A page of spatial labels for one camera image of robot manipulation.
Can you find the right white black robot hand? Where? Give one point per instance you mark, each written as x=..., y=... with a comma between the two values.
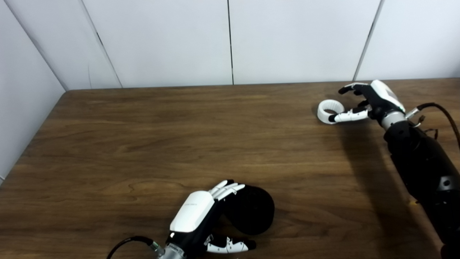
x=382, y=99

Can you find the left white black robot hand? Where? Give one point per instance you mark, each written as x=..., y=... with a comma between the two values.
x=192, y=212

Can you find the round black part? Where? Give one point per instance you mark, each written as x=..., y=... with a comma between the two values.
x=251, y=210

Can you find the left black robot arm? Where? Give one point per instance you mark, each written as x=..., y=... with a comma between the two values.
x=174, y=251

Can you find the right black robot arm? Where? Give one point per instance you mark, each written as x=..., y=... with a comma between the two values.
x=424, y=165

